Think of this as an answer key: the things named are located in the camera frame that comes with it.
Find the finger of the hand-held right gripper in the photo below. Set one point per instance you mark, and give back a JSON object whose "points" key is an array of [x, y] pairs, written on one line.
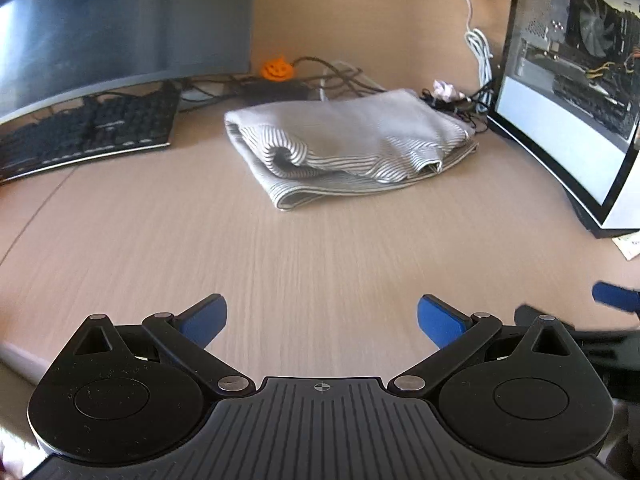
{"points": [[595, 336], [617, 296]]}

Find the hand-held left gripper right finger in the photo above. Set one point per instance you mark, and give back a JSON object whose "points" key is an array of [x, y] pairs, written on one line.
{"points": [[442, 320]]}

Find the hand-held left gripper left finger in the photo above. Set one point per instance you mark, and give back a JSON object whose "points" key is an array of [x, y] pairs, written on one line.
{"points": [[202, 320]]}

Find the grey striped cloth garment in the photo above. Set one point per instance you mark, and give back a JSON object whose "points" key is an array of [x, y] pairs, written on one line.
{"points": [[350, 125]]}

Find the paper slip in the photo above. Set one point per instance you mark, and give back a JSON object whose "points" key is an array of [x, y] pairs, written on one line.
{"points": [[629, 246]]}

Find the computer case with glass side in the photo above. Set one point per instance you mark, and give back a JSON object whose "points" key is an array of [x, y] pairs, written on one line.
{"points": [[565, 110]]}

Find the black keyboard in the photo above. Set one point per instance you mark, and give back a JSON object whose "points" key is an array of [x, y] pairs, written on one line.
{"points": [[75, 132]]}

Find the crumpled white tissue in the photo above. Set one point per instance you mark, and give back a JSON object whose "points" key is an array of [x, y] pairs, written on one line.
{"points": [[446, 89]]}

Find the orange pumpkin toy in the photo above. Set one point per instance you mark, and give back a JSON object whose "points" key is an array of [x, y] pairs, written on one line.
{"points": [[277, 70]]}

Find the black computer monitor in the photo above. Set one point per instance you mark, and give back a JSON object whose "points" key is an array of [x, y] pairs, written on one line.
{"points": [[125, 25]]}

